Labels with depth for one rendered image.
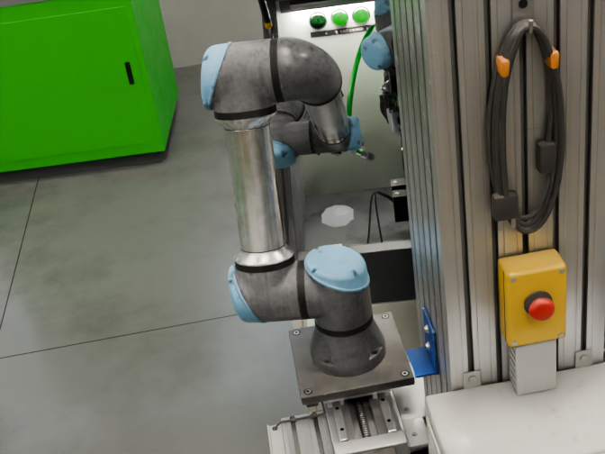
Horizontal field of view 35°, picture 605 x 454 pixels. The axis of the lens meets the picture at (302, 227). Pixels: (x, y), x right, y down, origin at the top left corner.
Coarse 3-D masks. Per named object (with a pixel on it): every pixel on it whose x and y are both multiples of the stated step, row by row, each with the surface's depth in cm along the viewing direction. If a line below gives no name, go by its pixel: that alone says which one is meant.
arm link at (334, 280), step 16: (320, 256) 180; (336, 256) 180; (352, 256) 180; (304, 272) 179; (320, 272) 176; (336, 272) 176; (352, 272) 176; (304, 288) 178; (320, 288) 177; (336, 288) 176; (352, 288) 177; (368, 288) 181; (304, 304) 178; (320, 304) 178; (336, 304) 178; (352, 304) 178; (368, 304) 182; (320, 320) 182; (336, 320) 180; (352, 320) 180
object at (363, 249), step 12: (408, 240) 240; (300, 252) 242; (360, 252) 238; (372, 252) 238; (384, 252) 238; (396, 252) 238; (408, 252) 238; (372, 264) 240; (384, 264) 240; (396, 264) 240; (408, 264) 240; (372, 276) 242; (384, 276) 241; (396, 276) 241; (408, 276) 241; (372, 288) 244; (384, 288) 244; (396, 288) 243; (408, 288) 243; (372, 300) 245; (384, 300) 245; (396, 300) 245
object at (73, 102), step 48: (0, 0) 464; (48, 0) 465; (96, 0) 466; (144, 0) 504; (0, 48) 477; (48, 48) 477; (96, 48) 478; (144, 48) 487; (0, 96) 490; (48, 96) 491; (96, 96) 491; (144, 96) 492; (0, 144) 504; (48, 144) 505; (96, 144) 506; (144, 144) 507
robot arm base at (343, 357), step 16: (368, 320) 183; (320, 336) 185; (336, 336) 182; (352, 336) 182; (368, 336) 184; (320, 352) 186; (336, 352) 183; (352, 352) 183; (368, 352) 184; (384, 352) 189; (320, 368) 187; (336, 368) 184; (352, 368) 184; (368, 368) 185
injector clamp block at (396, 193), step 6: (396, 180) 261; (402, 180) 261; (396, 186) 259; (402, 186) 259; (396, 192) 255; (402, 192) 255; (396, 198) 254; (402, 198) 254; (396, 204) 255; (402, 204) 255; (396, 210) 256; (402, 210) 256; (396, 216) 257; (402, 216) 257; (408, 216) 257
